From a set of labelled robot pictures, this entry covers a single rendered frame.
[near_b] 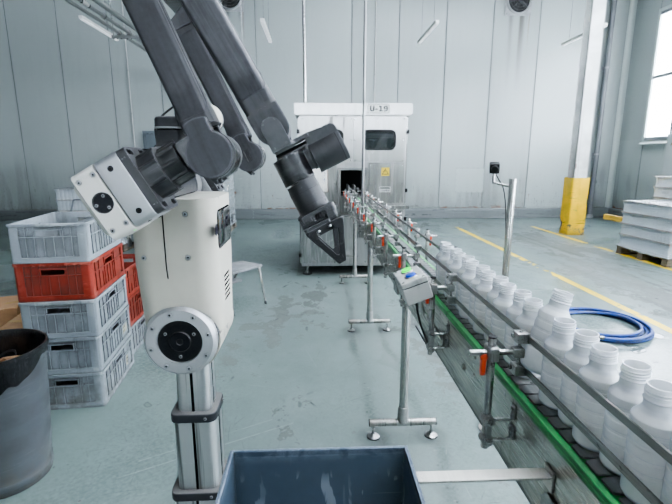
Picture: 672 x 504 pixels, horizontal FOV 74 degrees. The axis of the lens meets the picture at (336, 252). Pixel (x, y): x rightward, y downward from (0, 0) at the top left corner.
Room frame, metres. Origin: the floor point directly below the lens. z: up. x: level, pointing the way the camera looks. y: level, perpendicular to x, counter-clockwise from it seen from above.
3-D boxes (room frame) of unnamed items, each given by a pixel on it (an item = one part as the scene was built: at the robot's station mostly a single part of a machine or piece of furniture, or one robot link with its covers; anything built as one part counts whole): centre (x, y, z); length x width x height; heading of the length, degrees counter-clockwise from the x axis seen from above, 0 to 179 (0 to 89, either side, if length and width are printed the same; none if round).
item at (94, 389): (2.69, 1.62, 0.11); 0.61 x 0.41 x 0.22; 8
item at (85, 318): (2.68, 1.62, 0.55); 0.61 x 0.41 x 0.22; 10
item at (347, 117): (6.27, -0.17, 1.05); 1.60 x 1.40 x 2.10; 3
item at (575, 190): (8.72, -4.67, 0.55); 0.40 x 0.40 x 1.10; 3
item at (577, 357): (0.70, -0.42, 1.08); 0.06 x 0.06 x 0.17
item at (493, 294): (1.05, -0.40, 1.08); 0.06 x 0.06 x 0.17
